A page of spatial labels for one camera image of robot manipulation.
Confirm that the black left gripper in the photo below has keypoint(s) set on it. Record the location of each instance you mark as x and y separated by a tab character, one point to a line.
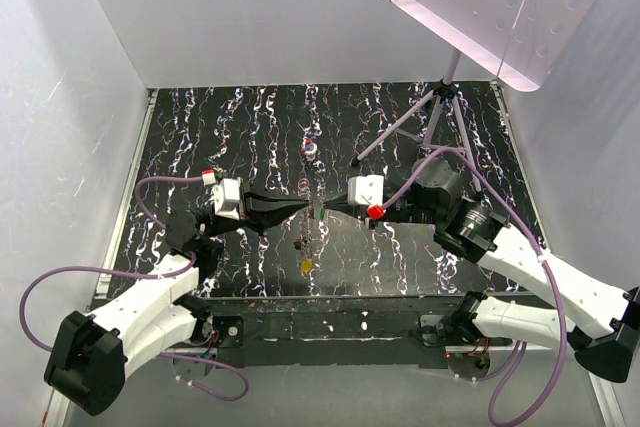
262	212

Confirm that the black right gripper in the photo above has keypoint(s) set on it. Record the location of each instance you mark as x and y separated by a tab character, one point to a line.
341	204

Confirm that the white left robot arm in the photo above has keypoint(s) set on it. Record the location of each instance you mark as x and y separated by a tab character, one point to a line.
93	354

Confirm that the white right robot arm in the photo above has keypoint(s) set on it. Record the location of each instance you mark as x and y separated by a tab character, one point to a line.
598	321

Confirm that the black base board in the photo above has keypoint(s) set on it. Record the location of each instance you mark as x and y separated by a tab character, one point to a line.
334	330

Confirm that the lilac music stand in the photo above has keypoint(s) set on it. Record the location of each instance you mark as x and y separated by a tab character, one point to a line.
480	32

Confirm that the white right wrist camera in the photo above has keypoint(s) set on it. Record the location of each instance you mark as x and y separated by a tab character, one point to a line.
368	192

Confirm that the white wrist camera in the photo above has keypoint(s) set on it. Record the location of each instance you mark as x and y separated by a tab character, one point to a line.
368	192
227	194

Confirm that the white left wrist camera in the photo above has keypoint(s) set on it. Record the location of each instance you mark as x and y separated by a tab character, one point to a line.
227	194

